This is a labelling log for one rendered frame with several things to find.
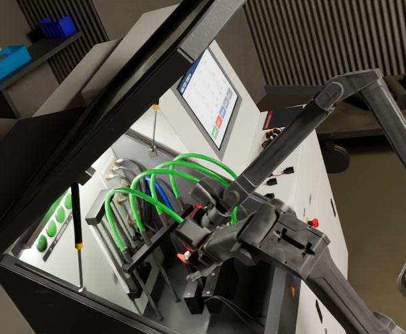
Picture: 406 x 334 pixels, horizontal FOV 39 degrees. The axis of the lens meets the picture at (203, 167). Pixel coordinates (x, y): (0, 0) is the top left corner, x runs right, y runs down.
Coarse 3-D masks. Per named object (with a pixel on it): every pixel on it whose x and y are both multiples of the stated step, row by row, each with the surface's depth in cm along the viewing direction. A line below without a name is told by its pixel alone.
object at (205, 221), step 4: (200, 208) 165; (196, 212) 164; (200, 212) 164; (204, 212) 165; (196, 216) 163; (200, 216) 164; (204, 216) 160; (192, 220) 162; (196, 220) 162; (200, 220) 162; (204, 220) 160; (208, 220) 158; (200, 224) 162; (204, 224) 160; (208, 224) 158; (212, 224) 158; (208, 228) 160; (212, 228) 159
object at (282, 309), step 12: (276, 276) 177; (288, 276) 178; (276, 288) 173; (288, 288) 176; (300, 288) 190; (276, 300) 169; (288, 300) 174; (276, 312) 165; (288, 312) 172; (276, 324) 161; (288, 324) 170
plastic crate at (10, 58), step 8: (8, 48) 356; (16, 48) 352; (24, 48) 344; (0, 56) 342; (8, 56) 336; (16, 56) 341; (24, 56) 345; (0, 64) 334; (8, 64) 337; (16, 64) 341; (0, 72) 334; (8, 72) 338
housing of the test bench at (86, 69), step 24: (96, 48) 253; (72, 72) 236; (72, 96) 213; (24, 120) 201; (48, 120) 193; (72, 120) 186; (0, 144) 189; (24, 144) 182; (48, 144) 176; (0, 168) 173; (24, 168) 168; (0, 192) 160; (0, 216) 149; (0, 288) 145; (0, 312) 151
